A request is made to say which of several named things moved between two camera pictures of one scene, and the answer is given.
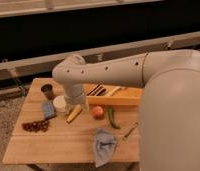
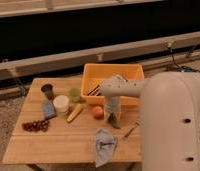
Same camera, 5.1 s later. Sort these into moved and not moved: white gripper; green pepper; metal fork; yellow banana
Moved: white gripper
Not moved: green pepper; metal fork; yellow banana
